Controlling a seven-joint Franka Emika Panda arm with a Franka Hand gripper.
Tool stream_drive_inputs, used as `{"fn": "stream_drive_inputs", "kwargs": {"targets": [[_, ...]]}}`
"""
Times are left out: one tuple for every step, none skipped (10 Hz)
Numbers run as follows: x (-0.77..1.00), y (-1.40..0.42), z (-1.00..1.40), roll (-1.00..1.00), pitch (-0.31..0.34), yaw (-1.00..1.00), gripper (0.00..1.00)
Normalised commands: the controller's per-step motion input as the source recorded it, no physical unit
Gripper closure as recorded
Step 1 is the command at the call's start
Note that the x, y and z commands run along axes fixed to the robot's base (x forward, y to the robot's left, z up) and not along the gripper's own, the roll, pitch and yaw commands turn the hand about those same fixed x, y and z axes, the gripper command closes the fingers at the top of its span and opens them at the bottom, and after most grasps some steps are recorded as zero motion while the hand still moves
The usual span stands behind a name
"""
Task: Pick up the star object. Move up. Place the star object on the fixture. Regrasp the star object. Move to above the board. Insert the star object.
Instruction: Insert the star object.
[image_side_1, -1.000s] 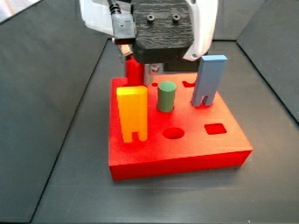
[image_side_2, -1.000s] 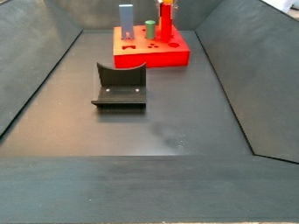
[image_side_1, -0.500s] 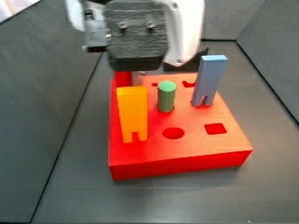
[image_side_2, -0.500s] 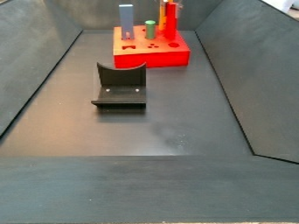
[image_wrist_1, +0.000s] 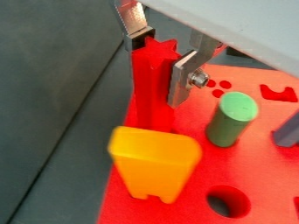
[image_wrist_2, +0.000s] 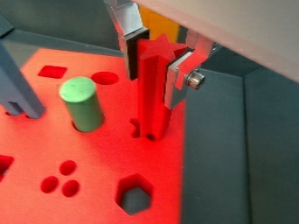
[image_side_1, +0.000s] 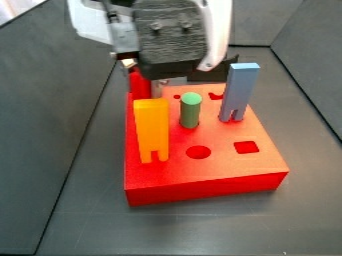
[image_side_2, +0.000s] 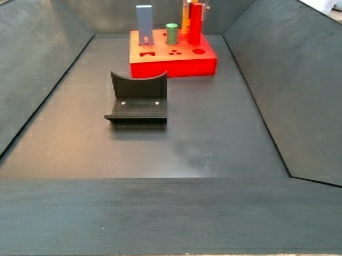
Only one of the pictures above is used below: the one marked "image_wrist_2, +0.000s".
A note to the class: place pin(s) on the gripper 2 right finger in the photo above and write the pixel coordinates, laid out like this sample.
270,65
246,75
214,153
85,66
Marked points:
183,73

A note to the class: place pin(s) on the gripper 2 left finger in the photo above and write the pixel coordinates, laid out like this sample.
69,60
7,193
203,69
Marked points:
130,29

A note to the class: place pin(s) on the red star-profile bar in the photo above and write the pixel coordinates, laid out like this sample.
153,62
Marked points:
155,54

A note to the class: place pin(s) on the yellow tall peg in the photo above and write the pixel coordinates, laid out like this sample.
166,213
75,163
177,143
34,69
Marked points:
159,24

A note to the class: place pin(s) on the green cylinder peg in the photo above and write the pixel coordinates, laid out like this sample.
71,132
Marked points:
79,94

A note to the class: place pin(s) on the blue-grey arch peg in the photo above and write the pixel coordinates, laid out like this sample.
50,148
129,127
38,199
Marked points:
18,97

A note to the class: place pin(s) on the red shape-sorter block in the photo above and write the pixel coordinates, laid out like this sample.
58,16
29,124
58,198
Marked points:
105,177

